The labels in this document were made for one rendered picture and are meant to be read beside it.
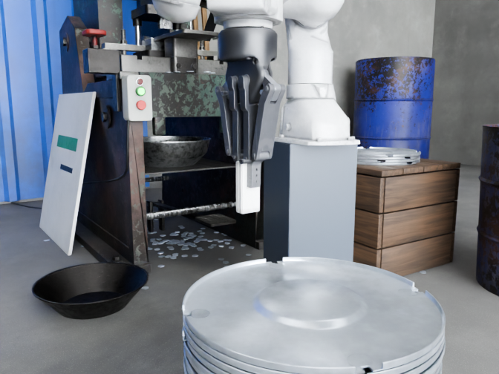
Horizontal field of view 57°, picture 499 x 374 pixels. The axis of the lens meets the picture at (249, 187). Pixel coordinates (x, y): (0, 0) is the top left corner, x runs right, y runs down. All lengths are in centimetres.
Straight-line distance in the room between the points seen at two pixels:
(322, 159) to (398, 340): 69
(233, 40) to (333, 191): 64
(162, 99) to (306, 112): 63
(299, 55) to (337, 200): 36
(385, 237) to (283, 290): 92
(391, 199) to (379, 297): 89
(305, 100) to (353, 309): 69
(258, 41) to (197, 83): 106
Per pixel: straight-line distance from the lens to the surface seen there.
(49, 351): 117
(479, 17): 476
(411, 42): 471
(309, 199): 112
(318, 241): 116
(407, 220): 152
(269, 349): 46
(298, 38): 120
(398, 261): 153
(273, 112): 57
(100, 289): 145
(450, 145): 481
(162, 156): 170
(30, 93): 284
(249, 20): 59
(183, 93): 161
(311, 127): 107
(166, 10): 105
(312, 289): 57
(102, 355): 112
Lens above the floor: 54
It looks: 10 degrees down
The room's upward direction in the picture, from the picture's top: straight up
